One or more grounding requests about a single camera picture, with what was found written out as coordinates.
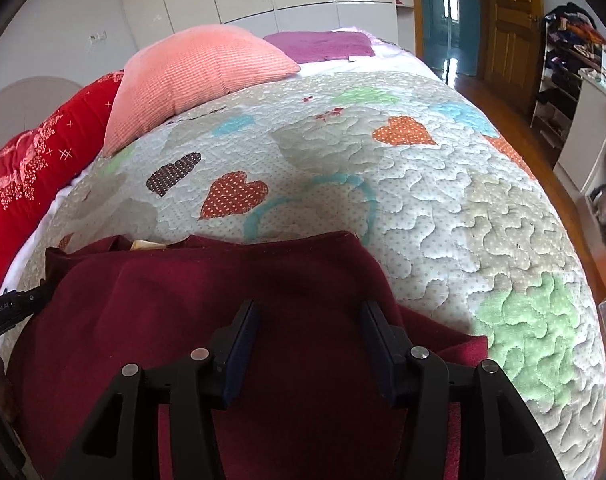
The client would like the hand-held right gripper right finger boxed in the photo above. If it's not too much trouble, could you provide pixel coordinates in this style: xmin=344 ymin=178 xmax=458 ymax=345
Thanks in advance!
xmin=360 ymin=299 xmax=566 ymax=480

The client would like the heart patterned quilted bedspread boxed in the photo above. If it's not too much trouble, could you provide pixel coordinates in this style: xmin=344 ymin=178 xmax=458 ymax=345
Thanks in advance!
xmin=13 ymin=72 xmax=606 ymax=476

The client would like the pink textured pillow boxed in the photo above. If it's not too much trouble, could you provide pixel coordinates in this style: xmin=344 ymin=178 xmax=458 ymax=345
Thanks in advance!
xmin=103 ymin=25 xmax=302 ymax=157

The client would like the round beige headboard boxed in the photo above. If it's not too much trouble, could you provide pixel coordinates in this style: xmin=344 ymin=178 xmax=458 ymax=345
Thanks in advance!
xmin=0 ymin=76 xmax=84 ymax=121

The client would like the red floral quilt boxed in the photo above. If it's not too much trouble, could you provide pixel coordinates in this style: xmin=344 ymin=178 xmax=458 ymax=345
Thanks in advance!
xmin=0 ymin=71 xmax=126 ymax=303

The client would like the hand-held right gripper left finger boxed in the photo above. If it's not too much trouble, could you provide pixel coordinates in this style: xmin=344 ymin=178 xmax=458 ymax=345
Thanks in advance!
xmin=50 ymin=299 xmax=261 ymax=480

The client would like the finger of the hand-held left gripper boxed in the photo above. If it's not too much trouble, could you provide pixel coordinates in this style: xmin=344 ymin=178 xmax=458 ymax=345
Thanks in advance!
xmin=0 ymin=352 xmax=41 ymax=480

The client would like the white rack with clothes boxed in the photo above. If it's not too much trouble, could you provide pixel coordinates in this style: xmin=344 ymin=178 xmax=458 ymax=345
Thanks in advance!
xmin=530 ymin=2 xmax=606 ymax=148

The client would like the wooden door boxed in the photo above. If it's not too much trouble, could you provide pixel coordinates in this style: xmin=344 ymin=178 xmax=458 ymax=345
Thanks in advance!
xmin=478 ymin=0 xmax=544 ymax=116

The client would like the white desk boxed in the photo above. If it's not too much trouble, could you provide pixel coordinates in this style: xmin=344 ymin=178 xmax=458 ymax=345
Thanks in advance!
xmin=553 ymin=77 xmax=606 ymax=201

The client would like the dark red sweater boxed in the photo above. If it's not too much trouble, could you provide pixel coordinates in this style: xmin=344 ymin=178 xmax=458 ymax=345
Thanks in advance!
xmin=5 ymin=230 xmax=488 ymax=480

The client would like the white bed sheet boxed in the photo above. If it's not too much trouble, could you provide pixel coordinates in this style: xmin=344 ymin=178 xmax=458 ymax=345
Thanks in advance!
xmin=0 ymin=57 xmax=434 ymax=301

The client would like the purple cloth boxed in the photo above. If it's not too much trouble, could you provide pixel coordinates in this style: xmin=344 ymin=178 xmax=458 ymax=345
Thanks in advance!
xmin=263 ymin=30 xmax=374 ymax=62

